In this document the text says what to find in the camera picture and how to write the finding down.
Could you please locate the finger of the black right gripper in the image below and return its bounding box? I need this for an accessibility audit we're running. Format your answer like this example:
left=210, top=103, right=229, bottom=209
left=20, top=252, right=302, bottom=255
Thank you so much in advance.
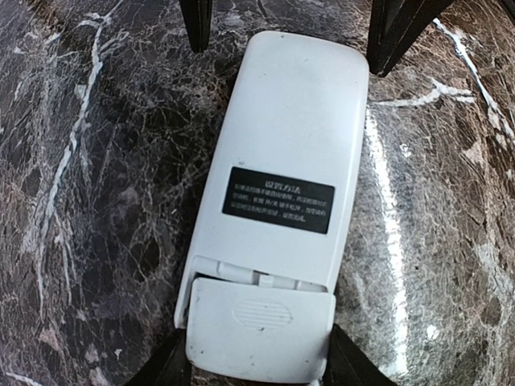
left=179, top=0, right=212, bottom=53
left=368, top=0, right=452, bottom=77

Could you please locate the white and red remote control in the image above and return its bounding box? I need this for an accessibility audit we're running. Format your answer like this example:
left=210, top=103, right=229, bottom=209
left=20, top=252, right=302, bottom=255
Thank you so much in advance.
left=174, top=31, right=369, bottom=328

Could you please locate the white battery cover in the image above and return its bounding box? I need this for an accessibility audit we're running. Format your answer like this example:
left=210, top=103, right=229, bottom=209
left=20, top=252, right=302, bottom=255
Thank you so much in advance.
left=186, top=277, right=336, bottom=384

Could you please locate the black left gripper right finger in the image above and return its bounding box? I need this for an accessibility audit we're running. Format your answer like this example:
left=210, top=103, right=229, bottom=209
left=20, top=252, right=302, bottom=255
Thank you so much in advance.
left=322, top=324, right=397, bottom=386

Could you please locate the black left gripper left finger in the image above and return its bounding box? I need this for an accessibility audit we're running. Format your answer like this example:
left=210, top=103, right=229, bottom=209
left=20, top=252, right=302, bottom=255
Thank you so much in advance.
left=128, top=331, right=192, bottom=386

